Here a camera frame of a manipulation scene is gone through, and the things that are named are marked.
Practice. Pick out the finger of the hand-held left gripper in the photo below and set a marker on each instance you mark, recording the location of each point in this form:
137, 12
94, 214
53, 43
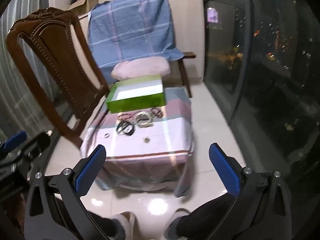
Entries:
15, 141
37, 143

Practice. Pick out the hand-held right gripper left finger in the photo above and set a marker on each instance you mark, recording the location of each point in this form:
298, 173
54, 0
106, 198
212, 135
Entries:
90, 167

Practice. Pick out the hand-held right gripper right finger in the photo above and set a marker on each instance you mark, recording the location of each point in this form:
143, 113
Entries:
225, 170

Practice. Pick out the black bangles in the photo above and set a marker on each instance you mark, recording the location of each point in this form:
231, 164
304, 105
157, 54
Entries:
128, 133

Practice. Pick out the small flower-shaped brooch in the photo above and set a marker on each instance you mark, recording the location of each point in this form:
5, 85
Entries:
146, 140

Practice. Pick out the green cardboard box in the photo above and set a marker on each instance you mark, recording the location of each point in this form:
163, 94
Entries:
135, 103

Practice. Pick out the white sheer curtain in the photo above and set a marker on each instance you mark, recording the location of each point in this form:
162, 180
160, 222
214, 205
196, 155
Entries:
15, 92

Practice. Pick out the person's right leg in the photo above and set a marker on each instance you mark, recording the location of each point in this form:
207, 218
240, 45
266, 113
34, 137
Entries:
207, 217

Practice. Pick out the person's leg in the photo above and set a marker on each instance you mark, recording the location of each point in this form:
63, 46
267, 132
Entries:
207, 217
105, 227

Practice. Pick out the pink striped tablecloth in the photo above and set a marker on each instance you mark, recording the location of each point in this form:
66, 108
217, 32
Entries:
150, 160

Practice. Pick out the person's left leg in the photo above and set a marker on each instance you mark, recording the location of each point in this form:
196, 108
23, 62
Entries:
105, 227

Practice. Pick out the beige slipper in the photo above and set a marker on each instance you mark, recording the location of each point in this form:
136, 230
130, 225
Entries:
175, 220
125, 220

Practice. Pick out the carved wooden chair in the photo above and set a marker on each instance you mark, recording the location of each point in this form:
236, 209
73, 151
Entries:
57, 55

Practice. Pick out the dark glass window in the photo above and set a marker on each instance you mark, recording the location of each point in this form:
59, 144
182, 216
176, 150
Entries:
262, 67

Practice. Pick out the pink pillow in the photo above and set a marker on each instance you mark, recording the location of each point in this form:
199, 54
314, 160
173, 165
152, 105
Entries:
140, 67

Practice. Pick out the dark wooden bench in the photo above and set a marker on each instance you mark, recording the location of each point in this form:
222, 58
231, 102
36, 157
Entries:
186, 55

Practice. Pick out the blue plaid cloth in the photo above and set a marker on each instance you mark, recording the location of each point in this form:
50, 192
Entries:
130, 30

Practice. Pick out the brown cardboard box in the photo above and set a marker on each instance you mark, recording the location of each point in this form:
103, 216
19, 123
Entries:
82, 6

